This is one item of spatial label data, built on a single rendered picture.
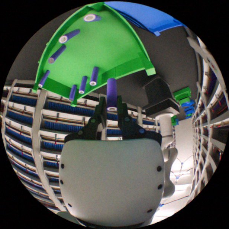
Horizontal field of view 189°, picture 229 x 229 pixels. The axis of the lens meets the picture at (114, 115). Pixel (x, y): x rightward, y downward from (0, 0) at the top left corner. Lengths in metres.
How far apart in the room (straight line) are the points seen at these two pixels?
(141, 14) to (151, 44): 0.31
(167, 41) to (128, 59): 0.46
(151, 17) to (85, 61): 0.33
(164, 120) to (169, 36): 0.69
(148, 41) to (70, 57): 0.47
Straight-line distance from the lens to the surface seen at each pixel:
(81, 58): 0.24
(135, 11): 0.37
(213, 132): 1.15
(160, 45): 0.62
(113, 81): 0.15
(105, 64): 0.24
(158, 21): 0.40
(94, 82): 0.20
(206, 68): 0.78
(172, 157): 0.68
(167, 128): 0.70
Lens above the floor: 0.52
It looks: 17 degrees down
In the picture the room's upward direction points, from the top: 178 degrees clockwise
